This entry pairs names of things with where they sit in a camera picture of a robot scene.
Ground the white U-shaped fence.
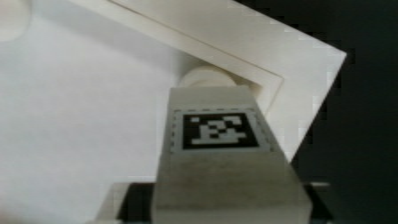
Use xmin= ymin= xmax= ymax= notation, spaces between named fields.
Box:
xmin=111 ymin=0 xmax=347 ymax=156

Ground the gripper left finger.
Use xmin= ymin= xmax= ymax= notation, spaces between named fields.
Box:
xmin=88 ymin=182 xmax=155 ymax=224

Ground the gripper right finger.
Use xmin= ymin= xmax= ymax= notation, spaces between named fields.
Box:
xmin=304 ymin=182 xmax=338 ymax=224

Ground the white leg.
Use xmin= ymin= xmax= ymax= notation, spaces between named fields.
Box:
xmin=152 ymin=66 xmax=313 ymax=224

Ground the white square tabletop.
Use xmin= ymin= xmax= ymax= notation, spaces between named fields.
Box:
xmin=0 ymin=0 xmax=287 ymax=224

